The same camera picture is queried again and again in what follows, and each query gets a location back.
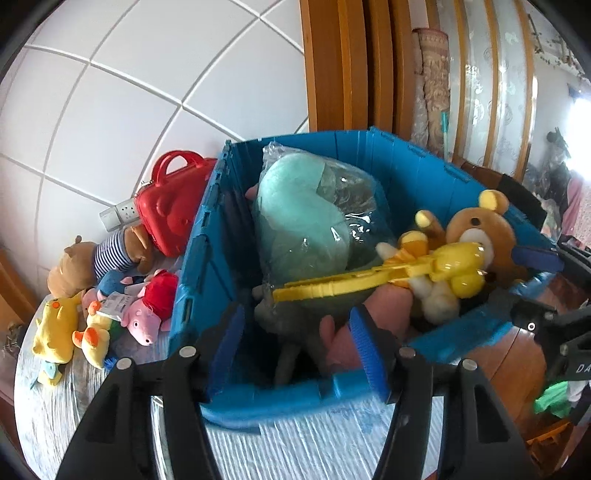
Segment white wall socket panel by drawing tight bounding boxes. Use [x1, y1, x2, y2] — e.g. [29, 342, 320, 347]
[99, 198, 139, 232]

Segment large round pink pig plush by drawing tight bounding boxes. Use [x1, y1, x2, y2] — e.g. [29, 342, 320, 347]
[320, 284, 414, 370]

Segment blue plastic storage crate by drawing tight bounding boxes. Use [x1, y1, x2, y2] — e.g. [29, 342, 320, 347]
[168, 128, 561, 432]

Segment brown plush with striped shirt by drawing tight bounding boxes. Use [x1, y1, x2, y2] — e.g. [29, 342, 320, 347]
[47, 224, 155, 298]

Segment teal plush in plastic bag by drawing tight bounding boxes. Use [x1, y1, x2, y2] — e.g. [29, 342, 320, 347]
[252, 142, 393, 296]

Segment brown bear plush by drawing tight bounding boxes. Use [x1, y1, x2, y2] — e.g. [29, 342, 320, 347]
[445, 189, 527, 287]

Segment red bear-embossed toy suitcase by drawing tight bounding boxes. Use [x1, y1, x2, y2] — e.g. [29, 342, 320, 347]
[135, 150, 218, 258]

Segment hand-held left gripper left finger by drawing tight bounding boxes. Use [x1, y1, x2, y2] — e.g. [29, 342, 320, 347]
[55, 302, 247, 480]

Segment hanging clothes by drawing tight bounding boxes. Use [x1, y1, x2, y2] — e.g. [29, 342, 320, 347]
[540, 129, 591, 241]

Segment yellow plastic tongs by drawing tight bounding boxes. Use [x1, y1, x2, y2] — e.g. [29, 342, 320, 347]
[272, 242, 490, 303]

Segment yellow and blue cloth toy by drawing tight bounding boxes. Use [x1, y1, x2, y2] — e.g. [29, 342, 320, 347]
[30, 360, 65, 387]

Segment sheer patterned curtain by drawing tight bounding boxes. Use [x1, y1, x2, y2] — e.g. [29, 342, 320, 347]
[438, 0, 555, 181]

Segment blue plush toy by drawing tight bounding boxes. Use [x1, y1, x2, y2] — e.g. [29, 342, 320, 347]
[97, 271, 134, 296]

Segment wooden arch frame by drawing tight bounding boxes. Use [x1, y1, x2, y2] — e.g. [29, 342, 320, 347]
[299, 0, 416, 139]
[0, 249, 40, 315]

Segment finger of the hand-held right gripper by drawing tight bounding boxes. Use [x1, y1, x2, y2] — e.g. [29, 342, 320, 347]
[510, 242, 591, 278]
[505, 286, 561, 333]

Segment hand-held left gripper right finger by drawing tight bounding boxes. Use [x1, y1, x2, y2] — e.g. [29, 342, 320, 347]
[348, 305, 539, 480]

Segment green cloth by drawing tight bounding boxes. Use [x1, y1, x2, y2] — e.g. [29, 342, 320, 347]
[534, 381, 575, 418]

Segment yellow mouse plush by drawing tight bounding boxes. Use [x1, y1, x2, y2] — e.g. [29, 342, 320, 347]
[31, 293, 84, 363]

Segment pink pig plush red dress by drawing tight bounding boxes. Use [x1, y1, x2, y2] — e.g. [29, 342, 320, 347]
[120, 270, 180, 347]

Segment yellow duck plush orange feet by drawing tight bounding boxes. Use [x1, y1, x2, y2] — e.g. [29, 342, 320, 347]
[73, 300, 114, 369]

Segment grey plush toy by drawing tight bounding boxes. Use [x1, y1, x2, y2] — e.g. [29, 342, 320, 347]
[253, 281, 333, 386]

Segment rolled patterned carpet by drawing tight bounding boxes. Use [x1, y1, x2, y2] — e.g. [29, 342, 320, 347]
[412, 28, 451, 158]

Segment small orange giraffe plush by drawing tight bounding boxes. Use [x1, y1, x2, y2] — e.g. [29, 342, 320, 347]
[376, 210, 462, 326]

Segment black cloth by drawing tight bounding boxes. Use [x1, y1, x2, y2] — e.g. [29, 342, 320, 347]
[462, 159, 548, 227]

